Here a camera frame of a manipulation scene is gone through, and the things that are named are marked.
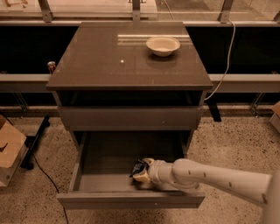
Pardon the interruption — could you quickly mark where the black stand leg left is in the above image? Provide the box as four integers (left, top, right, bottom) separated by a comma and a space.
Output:
20, 115, 50, 170

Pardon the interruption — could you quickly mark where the white cable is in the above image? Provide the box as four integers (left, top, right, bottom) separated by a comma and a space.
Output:
203, 20, 236, 102

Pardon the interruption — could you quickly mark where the open grey middle drawer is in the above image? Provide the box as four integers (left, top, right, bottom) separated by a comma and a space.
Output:
57, 131, 205, 209

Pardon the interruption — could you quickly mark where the black floor cable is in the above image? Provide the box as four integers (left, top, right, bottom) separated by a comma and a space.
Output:
31, 153, 70, 224

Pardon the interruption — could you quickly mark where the grey drawer cabinet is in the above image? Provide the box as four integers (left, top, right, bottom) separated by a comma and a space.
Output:
46, 22, 213, 148

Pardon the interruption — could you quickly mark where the closed grey top drawer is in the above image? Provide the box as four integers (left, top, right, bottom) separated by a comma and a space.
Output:
58, 107, 202, 131

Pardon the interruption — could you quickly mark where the black stand leg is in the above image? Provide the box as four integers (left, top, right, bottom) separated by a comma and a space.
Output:
20, 115, 50, 170
206, 101, 221, 122

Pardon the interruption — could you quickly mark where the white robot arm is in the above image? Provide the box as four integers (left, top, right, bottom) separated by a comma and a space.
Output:
130, 158, 280, 224

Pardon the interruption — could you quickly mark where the red soda can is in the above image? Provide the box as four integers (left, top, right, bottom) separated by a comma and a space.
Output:
47, 61, 56, 74

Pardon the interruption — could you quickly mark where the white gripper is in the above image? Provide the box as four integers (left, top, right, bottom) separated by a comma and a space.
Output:
133, 157, 174, 185

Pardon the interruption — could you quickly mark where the black stand leg right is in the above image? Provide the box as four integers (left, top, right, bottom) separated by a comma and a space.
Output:
206, 101, 221, 122

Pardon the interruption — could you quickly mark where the box at right edge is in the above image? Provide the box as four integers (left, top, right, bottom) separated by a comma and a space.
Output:
269, 101, 280, 133

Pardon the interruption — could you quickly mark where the cardboard box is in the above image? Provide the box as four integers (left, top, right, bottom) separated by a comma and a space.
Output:
0, 115, 26, 187

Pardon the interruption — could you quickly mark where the white paper bowl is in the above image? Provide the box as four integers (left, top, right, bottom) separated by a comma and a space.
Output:
146, 36, 180, 57

